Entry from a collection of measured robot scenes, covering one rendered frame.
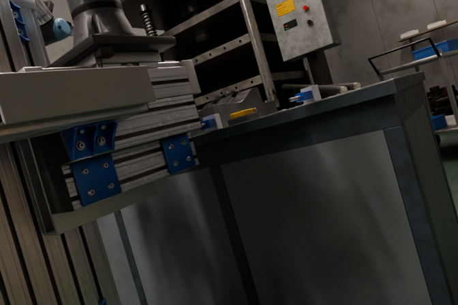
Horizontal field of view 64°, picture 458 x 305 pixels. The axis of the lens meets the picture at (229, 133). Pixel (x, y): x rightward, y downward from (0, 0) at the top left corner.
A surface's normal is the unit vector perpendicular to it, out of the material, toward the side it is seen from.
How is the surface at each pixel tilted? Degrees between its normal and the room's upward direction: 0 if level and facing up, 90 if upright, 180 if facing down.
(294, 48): 90
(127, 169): 90
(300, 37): 90
